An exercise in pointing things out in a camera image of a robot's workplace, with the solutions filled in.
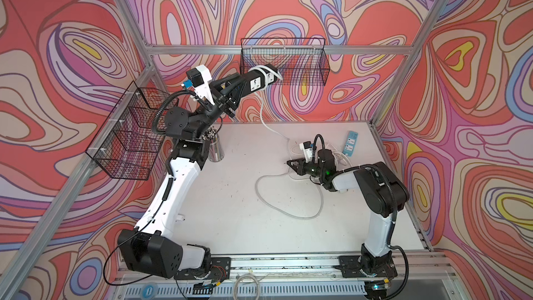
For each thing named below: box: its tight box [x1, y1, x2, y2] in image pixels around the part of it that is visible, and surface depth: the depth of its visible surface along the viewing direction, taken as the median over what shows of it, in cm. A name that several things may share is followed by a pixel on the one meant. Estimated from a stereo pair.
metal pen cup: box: [201, 125, 225, 163], surface depth 96 cm
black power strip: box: [241, 63, 279, 97], surface depth 57 cm
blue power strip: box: [342, 131, 359, 157], surface depth 110 cm
